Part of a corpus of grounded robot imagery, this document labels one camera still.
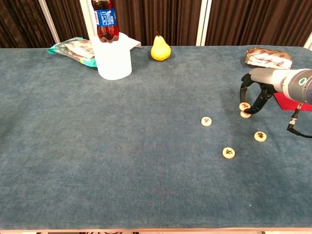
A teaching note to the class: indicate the grey black right robot hand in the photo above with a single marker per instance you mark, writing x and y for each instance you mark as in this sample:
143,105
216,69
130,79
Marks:
265,78

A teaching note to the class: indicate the wooden chess piece top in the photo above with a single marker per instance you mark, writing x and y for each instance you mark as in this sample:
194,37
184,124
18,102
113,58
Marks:
244,106

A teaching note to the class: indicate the blue grey right robot arm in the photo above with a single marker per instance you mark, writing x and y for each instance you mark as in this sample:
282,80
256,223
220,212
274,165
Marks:
299,89

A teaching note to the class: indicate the red envelope gold seal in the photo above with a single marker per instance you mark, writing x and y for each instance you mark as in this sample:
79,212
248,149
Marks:
285,103

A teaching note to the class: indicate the yellow pear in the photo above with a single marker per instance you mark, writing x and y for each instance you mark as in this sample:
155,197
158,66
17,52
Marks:
160,50

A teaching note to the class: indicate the dark brown curtain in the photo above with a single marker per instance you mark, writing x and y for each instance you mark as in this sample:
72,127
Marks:
146,19

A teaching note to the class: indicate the white toilet paper roll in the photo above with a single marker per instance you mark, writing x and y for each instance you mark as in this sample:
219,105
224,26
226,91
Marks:
113,61

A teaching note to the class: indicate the cola bottle blue label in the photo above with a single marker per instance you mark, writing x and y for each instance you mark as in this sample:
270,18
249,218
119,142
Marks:
106,26

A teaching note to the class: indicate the teal blue table cloth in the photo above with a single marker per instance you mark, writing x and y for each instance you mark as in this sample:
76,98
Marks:
97,146

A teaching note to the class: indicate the teal clear snack bag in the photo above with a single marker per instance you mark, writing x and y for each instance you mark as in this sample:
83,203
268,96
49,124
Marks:
73,50

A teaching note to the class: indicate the white frame post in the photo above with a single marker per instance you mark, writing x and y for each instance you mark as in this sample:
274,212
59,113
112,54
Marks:
309,42
86,19
203,22
50,24

